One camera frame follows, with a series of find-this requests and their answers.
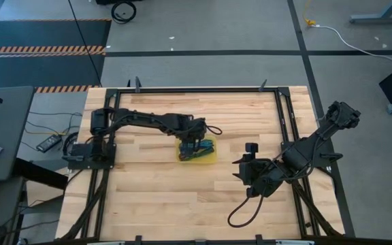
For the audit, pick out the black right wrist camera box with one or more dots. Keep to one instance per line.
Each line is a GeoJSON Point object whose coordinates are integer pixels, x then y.
{"type": "Point", "coordinates": [251, 148]}

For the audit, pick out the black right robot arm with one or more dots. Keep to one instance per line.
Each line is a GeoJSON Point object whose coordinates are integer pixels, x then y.
{"type": "Point", "coordinates": [318, 136]}

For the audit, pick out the grey desk leg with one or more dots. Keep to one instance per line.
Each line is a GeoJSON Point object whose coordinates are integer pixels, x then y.
{"type": "Point", "coordinates": [379, 18]}

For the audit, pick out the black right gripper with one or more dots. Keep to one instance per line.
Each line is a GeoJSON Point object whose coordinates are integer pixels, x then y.
{"type": "Point", "coordinates": [252, 171]}

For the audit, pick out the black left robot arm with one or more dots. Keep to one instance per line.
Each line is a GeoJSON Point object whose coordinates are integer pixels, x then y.
{"type": "Point", "coordinates": [141, 119]}

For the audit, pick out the grey side desk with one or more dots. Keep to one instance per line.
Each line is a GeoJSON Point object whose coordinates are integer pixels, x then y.
{"type": "Point", "coordinates": [9, 126]}

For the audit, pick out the black power adapter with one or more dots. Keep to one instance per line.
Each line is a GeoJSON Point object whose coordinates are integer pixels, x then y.
{"type": "Point", "coordinates": [48, 143]}

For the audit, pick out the black hazard-striped floor mat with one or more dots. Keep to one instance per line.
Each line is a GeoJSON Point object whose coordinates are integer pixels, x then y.
{"type": "Point", "coordinates": [39, 68]}

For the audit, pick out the black aluminium table frame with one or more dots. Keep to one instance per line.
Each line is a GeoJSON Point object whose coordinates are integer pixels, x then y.
{"type": "Point", "coordinates": [199, 90]}

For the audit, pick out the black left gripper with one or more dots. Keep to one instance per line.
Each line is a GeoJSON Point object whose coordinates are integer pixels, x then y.
{"type": "Point", "coordinates": [193, 126]}

